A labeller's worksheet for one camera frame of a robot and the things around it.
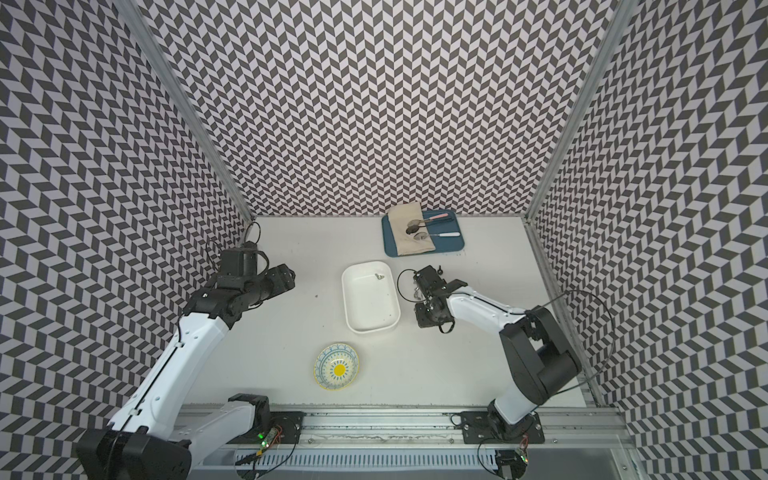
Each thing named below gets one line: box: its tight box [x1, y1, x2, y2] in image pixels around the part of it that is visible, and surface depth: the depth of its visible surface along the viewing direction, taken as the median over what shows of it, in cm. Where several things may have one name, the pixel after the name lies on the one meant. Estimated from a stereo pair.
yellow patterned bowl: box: [314, 343, 360, 391], surface depth 82 cm
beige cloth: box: [388, 202, 435, 256], surface depth 118 cm
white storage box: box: [342, 261, 401, 334], surface depth 96 cm
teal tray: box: [382, 210, 465, 258], surface depth 114 cm
